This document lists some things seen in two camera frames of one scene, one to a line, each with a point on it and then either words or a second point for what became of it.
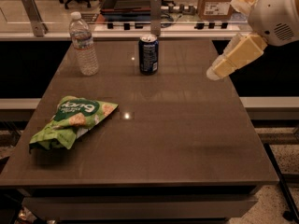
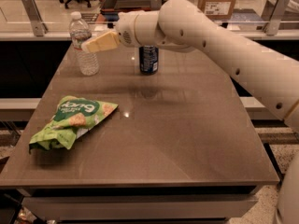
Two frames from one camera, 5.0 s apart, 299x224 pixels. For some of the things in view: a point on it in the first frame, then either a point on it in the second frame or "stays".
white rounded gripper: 275,16 to 125,29
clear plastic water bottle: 83,44 stays
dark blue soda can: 149,54 stays
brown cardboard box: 214,1 stays
